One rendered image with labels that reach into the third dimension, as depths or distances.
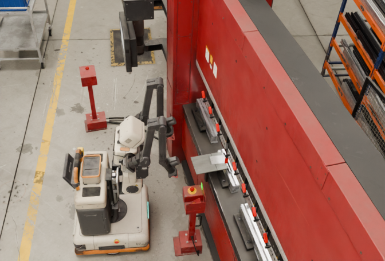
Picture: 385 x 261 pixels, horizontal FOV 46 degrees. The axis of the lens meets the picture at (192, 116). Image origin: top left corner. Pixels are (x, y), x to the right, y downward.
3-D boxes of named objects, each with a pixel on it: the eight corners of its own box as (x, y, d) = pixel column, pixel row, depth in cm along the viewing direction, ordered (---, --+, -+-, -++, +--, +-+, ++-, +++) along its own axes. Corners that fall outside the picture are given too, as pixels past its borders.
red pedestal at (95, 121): (83, 120, 533) (74, 65, 475) (105, 117, 538) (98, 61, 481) (85, 132, 519) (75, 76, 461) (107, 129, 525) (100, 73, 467)
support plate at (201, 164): (190, 158, 368) (190, 157, 367) (220, 152, 374) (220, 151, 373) (196, 174, 356) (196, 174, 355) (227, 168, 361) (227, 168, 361)
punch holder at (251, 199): (244, 197, 320) (247, 182, 308) (255, 194, 322) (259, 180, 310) (252, 214, 310) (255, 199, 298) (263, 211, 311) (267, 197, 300)
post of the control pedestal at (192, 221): (187, 236, 415) (189, 201, 377) (193, 235, 415) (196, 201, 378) (188, 241, 411) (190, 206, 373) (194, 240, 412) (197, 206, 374)
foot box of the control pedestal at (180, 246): (172, 237, 426) (172, 230, 418) (198, 234, 430) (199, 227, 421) (175, 256, 412) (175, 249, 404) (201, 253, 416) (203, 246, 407)
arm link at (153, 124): (146, 113, 309) (147, 124, 302) (166, 115, 312) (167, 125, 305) (138, 156, 339) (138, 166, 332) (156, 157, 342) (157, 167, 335)
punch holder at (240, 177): (235, 175, 334) (238, 160, 322) (246, 172, 335) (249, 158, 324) (242, 191, 323) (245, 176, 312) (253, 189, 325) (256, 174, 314)
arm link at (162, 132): (157, 116, 312) (158, 127, 304) (165, 115, 312) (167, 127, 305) (158, 156, 342) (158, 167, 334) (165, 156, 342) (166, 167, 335)
